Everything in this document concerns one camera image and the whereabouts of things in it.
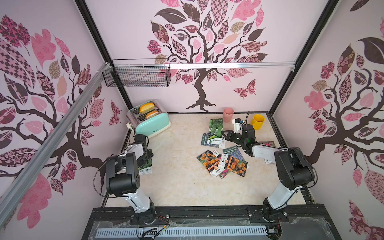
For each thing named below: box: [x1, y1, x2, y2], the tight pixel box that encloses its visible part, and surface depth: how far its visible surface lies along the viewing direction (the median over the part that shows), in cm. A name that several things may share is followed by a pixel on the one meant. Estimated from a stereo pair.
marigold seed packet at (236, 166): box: [226, 155, 248, 177], surface depth 92 cm
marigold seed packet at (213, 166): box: [196, 150, 225, 178], surface depth 93 cm
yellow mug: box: [251, 114, 265, 130], surface depth 106 cm
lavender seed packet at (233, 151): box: [223, 146, 245, 161], surface depth 99 cm
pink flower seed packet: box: [218, 169, 231, 179], surface depth 89 cm
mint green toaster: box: [126, 100, 172, 139], surface depth 97 cm
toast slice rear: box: [139, 102, 155, 114], surface depth 98 cm
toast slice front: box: [145, 110, 159, 119], surface depth 95 cm
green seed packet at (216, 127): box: [208, 118, 224, 140], surface depth 97 cm
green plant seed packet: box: [138, 158, 152, 176], surface depth 92 cm
